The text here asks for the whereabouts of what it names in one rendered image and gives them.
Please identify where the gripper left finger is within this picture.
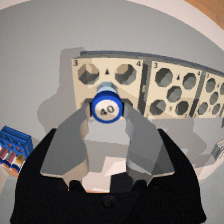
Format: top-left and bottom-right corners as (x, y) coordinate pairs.
(10, 101), (92, 224)

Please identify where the cream bucket adapter with holes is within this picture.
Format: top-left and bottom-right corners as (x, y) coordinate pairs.
(218, 104), (224, 117)

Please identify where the grey flat mat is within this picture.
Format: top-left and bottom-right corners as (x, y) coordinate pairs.
(0, 0), (224, 173)

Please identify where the beige bucket adapter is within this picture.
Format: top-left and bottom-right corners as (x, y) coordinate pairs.
(137, 56), (201, 119)
(72, 54), (143, 110)
(183, 63), (224, 118)

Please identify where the blue tube rack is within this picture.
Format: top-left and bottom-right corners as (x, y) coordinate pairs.
(0, 126), (33, 161)

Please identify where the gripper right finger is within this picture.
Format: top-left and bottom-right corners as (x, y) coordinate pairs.
(122, 102), (207, 224)

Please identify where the white tube rack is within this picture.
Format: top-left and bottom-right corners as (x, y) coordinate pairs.
(211, 139), (224, 161)

